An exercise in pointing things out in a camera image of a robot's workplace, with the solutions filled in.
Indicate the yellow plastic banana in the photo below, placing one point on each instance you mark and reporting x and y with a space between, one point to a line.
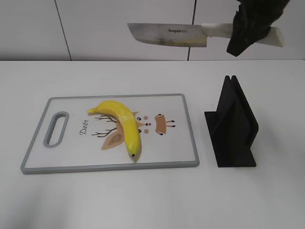
125 118

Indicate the black knife stand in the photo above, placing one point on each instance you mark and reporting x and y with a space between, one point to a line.
232 127

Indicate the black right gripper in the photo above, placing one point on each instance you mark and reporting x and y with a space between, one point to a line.
252 22

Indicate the white grey-rimmed cutting board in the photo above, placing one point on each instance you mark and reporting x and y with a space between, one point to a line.
68 139

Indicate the white-handled kitchen knife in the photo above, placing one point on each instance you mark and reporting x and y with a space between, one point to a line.
179 35

